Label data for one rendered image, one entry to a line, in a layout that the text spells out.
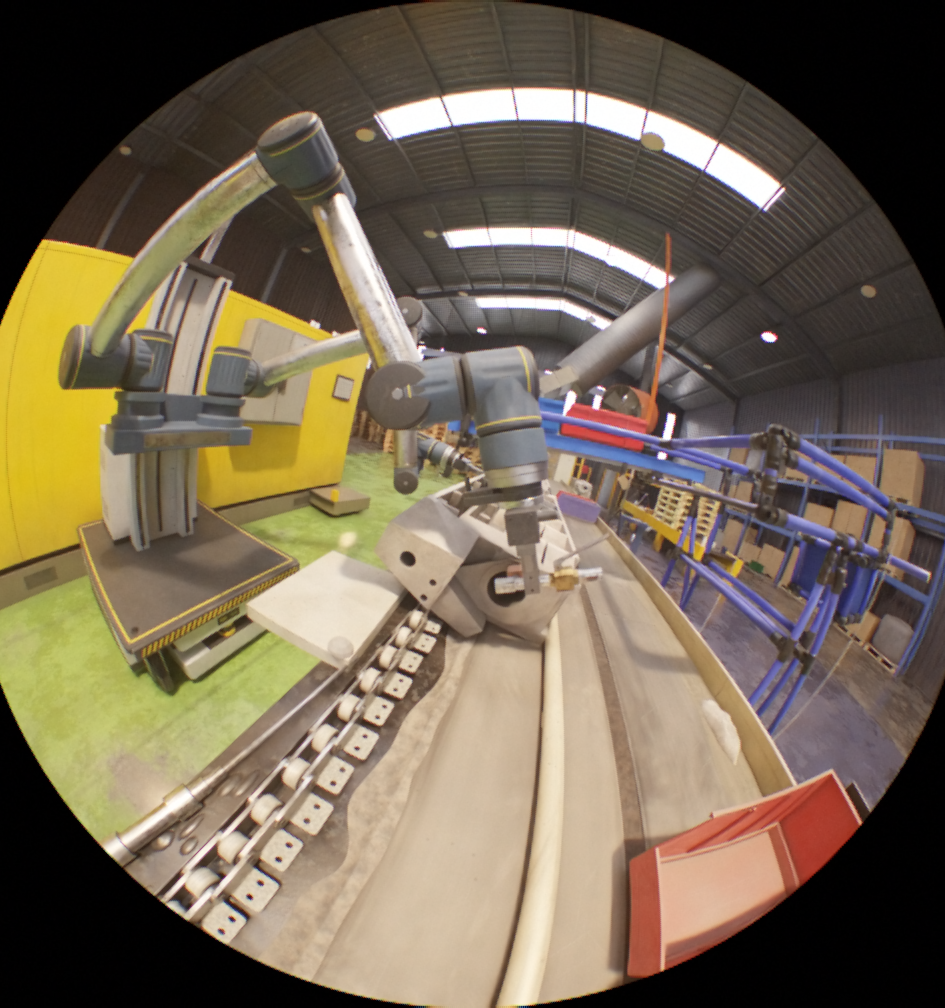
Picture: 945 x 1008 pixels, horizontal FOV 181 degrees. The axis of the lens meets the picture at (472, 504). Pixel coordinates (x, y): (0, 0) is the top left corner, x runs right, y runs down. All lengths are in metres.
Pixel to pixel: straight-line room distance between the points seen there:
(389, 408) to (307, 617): 0.37
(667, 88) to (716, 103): 1.01
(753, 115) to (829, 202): 2.40
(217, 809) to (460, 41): 9.32
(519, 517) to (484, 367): 0.22
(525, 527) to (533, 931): 0.51
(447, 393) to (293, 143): 0.69
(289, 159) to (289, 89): 9.47
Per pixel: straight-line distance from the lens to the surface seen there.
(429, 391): 0.44
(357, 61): 9.52
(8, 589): 2.49
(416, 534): 0.55
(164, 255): 0.96
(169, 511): 1.88
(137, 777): 1.40
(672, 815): 0.57
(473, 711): 0.51
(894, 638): 8.96
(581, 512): 2.36
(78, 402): 2.19
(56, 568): 2.42
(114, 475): 1.79
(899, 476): 9.73
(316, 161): 0.88
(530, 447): 0.44
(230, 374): 1.48
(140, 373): 1.29
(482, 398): 0.45
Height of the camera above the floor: 1.14
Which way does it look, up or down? 13 degrees down
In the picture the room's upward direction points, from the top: 15 degrees clockwise
